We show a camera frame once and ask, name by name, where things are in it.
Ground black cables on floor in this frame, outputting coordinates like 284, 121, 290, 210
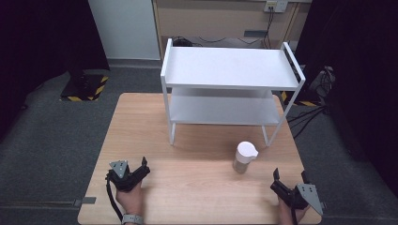
286, 105, 330, 140

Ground person's left hand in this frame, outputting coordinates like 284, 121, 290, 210
115, 183, 145, 217

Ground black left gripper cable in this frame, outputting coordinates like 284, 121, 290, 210
105, 177, 125, 223

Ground grey wall plate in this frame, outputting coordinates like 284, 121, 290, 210
243, 29, 268, 38

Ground person's right hand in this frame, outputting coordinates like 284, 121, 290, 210
277, 199, 311, 225

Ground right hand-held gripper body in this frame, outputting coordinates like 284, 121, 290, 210
269, 181, 325, 217

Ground white wall socket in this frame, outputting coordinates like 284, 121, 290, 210
263, 0, 289, 14

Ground yellow black striped floor tape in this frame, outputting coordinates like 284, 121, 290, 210
280, 90, 317, 108

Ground bundle of black cables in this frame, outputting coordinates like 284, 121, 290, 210
308, 65, 336, 96

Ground white two-tier metal shelf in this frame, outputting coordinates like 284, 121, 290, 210
160, 37, 307, 147

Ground grey tape strip on floor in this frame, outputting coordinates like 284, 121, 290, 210
73, 196, 98, 208

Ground black curtain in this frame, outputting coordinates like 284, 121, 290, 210
0, 0, 111, 143
294, 0, 398, 199

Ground black stand base striped tape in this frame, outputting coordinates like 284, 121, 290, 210
58, 69, 110, 102

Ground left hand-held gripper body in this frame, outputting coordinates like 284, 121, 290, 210
105, 159, 151, 192

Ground black cable from wall socket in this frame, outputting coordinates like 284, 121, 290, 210
262, 7, 276, 50

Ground white wall panel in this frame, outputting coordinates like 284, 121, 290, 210
87, 0, 161, 61

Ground grey wristwatch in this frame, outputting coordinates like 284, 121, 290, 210
120, 213, 145, 225

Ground black coiled cable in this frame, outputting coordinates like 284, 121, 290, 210
171, 36, 204, 48

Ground glass jar with white lid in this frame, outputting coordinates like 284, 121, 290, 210
232, 141, 259, 174

